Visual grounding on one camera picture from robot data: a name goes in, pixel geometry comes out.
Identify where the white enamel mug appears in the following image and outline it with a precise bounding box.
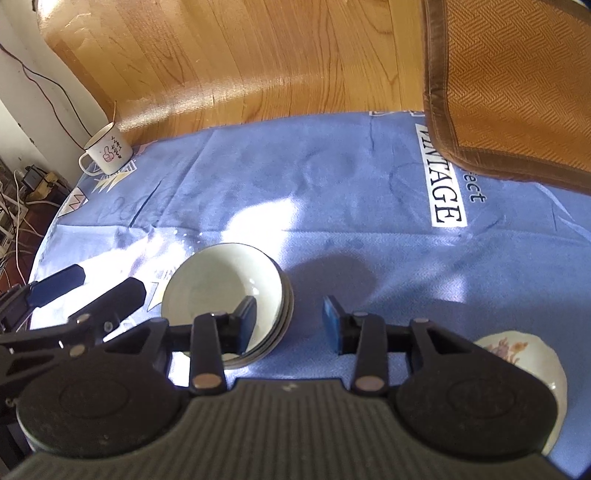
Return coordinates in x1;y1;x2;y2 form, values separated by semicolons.
78;121;133;177

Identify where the red wire on wall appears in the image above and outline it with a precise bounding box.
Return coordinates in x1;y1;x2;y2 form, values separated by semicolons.
0;43;93;151

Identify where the brown woven mat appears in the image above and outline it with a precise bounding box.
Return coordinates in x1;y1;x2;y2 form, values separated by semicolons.
423;1;590;193

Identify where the white floral bowl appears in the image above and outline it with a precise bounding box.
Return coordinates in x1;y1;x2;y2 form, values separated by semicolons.
225;276;296;370
161;243;288;369
223;257;293;366

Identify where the white floral plate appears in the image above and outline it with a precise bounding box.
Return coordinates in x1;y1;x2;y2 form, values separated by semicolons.
476;330;568;456

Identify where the blue patterned tablecloth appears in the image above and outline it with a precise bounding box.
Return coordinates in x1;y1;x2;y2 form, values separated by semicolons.
31;113;590;476

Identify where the power strip with plugs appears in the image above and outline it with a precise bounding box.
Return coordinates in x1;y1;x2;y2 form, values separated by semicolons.
1;162;67;260

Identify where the wood-pattern vinyl sheet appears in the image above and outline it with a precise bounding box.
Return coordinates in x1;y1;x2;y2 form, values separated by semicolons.
37;1;424;143

